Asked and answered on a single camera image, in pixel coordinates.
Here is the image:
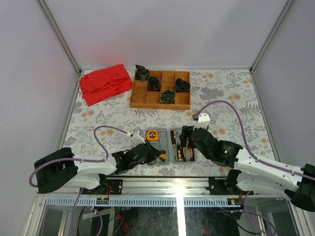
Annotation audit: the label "orange hex key set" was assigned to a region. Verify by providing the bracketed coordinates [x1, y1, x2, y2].
[159, 153, 166, 162]

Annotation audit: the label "orange handled pliers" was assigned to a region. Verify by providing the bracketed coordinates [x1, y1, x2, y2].
[182, 141, 195, 162]

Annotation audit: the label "black yellow phillips screwdriver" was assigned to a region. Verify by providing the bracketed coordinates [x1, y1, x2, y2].
[170, 130, 177, 160]

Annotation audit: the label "grey plastic tool case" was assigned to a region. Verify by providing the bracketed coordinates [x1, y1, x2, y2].
[146, 128, 196, 166]

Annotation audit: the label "orange tape measure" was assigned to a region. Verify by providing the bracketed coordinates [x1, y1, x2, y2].
[146, 129, 159, 142]

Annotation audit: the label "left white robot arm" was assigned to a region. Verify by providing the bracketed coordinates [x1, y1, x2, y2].
[29, 140, 164, 194]

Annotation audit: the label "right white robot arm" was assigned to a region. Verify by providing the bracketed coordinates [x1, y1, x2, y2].
[179, 126, 315, 212]

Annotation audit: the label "rolled dark belt bottom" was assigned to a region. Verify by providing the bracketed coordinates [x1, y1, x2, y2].
[160, 89, 176, 104]

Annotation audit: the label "rolled dark belt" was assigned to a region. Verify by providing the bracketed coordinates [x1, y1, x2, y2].
[147, 76, 161, 92]
[175, 78, 190, 92]
[160, 89, 176, 104]

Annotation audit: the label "rolled dark belt right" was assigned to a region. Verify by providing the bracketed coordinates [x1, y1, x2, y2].
[175, 78, 190, 92]

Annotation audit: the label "wooden compartment tray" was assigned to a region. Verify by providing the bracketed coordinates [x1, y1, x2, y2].
[129, 70, 192, 110]

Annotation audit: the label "rolled dark belt upper left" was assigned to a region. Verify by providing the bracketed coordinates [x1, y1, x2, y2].
[147, 76, 161, 92]

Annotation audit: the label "rolled dark belt outside tray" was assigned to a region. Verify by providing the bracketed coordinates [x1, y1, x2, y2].
[135, 64, 150, 81]

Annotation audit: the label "red folded cloth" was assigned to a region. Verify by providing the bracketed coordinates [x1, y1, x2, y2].
[79, 64, 133, 106]

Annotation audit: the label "aluminium mounting rail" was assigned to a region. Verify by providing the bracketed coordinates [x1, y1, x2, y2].
[36, 177, 302, 198]

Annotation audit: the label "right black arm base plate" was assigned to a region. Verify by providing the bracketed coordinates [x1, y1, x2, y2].
[206, 177, 249, 196]

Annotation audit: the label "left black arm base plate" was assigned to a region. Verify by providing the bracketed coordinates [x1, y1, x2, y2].
[82, 179, 123, 196]

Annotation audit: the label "white slotted cable duct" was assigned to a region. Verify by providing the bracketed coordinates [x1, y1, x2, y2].
[45, 197, 240, 207]

